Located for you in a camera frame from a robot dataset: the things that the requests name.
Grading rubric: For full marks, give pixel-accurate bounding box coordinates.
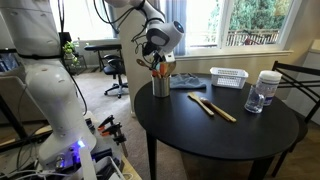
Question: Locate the black metal stand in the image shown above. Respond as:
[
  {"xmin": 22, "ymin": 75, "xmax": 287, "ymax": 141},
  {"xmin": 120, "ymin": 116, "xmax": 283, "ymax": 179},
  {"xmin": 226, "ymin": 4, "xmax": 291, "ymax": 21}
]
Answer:
[{"xmin": 0, "ymin": 94, "xmax": 54, "ymax": 153}]

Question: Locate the clear jar white lid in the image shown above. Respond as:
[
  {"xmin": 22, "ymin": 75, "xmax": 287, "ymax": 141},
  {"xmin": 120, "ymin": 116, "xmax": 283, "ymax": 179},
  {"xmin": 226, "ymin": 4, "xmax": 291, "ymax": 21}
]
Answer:
[{"xmin": 255, "ymin": 70, "xmax": 283, "ymax": 107}]

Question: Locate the white plastic basket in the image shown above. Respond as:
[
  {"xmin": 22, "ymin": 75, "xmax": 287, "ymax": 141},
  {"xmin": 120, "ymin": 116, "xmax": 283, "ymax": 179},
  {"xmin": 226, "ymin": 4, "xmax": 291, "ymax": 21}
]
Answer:
[{"xmin": 209, "ymin": 66, "xmax": 250, "ymax": 90}]

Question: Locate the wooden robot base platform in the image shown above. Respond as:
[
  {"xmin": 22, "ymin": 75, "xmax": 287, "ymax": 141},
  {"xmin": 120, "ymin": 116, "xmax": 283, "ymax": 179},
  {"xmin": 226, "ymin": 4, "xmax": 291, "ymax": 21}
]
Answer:
[{"xmin": 0, "ymin": 109, "xmax": 143, "ymax": 180}]

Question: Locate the silver metal utensil tin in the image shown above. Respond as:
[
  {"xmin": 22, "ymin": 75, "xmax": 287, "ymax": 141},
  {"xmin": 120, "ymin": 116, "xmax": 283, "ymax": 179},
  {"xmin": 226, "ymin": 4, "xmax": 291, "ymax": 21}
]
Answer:
[{"xmin": 151, "ymin": 74, "xmax": 172, "ymax": 99}]

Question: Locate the wooden deck railing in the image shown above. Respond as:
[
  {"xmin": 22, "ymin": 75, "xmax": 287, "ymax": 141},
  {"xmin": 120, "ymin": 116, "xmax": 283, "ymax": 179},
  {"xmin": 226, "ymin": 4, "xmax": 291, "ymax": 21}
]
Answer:
[{"xmin": 199, "ymin": 29, "xmax": 281, "ymax": 48}]

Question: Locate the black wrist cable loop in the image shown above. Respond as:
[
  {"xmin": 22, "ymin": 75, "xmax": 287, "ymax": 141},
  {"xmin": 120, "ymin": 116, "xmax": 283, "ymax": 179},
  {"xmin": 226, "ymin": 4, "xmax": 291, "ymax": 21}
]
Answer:
[{"xmin": 92, "ymin": 0, "xmax": 151, "ymax": 56}]

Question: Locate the glass side table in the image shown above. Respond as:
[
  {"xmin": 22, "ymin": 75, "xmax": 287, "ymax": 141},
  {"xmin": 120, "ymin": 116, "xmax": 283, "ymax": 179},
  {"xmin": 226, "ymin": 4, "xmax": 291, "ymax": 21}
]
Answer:
[{"xmin": 63, "ymin": 54, "xmax": 88, "ymax": 75}]

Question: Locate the clear glass mug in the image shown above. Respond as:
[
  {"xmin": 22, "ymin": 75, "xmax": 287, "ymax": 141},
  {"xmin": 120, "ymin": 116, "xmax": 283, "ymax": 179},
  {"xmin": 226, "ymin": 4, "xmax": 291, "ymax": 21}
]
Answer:
[{"xmin": 244, "ymin": 84, "xmax": 266, "ymax": 114}]

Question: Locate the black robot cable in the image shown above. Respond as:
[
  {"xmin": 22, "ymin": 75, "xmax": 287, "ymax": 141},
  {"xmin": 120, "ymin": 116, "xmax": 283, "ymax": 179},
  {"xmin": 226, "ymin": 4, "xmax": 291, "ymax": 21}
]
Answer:
[{"xmin": 57, "ymin": 0, "xmax": 88, "ymax": 116}]

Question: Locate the round black table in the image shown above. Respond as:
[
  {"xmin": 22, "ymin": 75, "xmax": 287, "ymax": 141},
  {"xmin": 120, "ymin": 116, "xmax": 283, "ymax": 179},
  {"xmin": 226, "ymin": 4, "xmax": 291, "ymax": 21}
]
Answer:
[{"xmin": 134, "ymin": 72, "xmax": 300, "ymax": 180}]

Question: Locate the black monitor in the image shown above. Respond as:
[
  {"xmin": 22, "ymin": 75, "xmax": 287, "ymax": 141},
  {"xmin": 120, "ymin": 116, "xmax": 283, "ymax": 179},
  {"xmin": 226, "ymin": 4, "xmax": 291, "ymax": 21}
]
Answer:
[{"xmin": 58, "ymin": 31, "xmax": 73, "ymax": 50}]

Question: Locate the black office chair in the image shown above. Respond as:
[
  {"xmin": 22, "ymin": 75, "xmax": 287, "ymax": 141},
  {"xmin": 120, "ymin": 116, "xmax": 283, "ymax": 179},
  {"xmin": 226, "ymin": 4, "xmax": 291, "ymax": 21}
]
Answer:
[{"xmin": 102, "ymin": 54, "xmax": 129, "ymax": 99}]

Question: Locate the green potted plant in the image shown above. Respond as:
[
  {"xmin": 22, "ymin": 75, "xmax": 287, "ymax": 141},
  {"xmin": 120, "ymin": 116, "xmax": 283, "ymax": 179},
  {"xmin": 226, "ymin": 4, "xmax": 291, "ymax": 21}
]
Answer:
[{"xmin": 61, "ymin": 40, "xmax": 81, "ymax": 66}]

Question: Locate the blue grey cloth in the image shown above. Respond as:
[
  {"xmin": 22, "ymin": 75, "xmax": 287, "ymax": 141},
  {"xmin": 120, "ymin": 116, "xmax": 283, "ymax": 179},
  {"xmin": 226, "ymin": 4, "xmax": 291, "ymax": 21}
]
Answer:
[{"xmin": 169, "ymin": 72, "xmax": 208, "ymax": 90}]

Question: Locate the white window frame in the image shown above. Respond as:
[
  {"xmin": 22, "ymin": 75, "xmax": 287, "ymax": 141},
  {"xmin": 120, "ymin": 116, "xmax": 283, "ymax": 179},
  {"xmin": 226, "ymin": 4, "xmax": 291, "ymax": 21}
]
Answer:
[{"xmin": 184, "ymin": 0, "xmax": 303, "ymax": 61}]

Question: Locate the blue grey curtain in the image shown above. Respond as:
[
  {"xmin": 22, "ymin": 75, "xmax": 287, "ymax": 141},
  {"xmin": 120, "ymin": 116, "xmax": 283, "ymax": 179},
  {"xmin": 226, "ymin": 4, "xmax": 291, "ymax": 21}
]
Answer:
[{"xmin": 156, "ymin": 0, "xmax": 188, "ymax": 57}]

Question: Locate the black desk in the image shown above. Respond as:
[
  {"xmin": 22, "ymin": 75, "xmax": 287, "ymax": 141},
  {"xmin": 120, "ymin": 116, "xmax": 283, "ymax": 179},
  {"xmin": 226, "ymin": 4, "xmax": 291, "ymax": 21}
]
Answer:
[{"xmin": 83, "ymin": 43, "xmax": 123, "ymax": 73}]

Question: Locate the light wooden spatula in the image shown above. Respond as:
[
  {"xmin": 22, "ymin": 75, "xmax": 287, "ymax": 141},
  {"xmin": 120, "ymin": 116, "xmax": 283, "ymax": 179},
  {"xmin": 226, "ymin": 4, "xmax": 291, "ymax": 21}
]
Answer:
[{"xmin": 187, "ymin": 91, "xmax": 215, "ymax": 117}]

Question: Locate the long wooden spoon dark head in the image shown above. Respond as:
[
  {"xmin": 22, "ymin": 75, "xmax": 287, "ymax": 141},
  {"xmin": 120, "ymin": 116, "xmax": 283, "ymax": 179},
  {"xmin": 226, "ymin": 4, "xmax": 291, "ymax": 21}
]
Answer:
[{"xmin": 199, "ymin": 97, "xmax": 238, "ymax": 124}]

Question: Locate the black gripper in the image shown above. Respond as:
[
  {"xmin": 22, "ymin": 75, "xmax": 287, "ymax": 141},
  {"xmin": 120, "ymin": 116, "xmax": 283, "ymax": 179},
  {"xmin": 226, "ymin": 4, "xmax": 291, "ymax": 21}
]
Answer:
[{"xmin": 142, "ymin": 41, "xmax": 177, "ymax": 71}]

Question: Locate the white plastic bin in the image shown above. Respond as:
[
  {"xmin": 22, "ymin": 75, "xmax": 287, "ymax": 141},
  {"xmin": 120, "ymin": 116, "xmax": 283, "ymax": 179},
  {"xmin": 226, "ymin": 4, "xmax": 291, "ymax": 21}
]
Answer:
[{"xmin": 94, "ymin": 155, "xmax": 127, "ymax": 180}]

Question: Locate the black orange bar clamp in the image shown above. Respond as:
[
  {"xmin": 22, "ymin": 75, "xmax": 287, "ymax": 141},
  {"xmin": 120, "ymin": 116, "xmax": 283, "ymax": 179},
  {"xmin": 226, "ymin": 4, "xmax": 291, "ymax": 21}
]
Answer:
[
  {"xmin": 101, "ymin": 122, "xmax": 129, "ymax": 158},
  {"xmin": 97, "ymin": 114, "xmax": 116, "ymax": 132}
]

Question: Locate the black metal chair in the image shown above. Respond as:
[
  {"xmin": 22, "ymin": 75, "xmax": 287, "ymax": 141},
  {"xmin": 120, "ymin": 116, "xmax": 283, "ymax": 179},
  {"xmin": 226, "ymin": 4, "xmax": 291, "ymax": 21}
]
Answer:
[{"xmin": 269, "ymin": 60, "xmax": 320, "ymax": 178}]

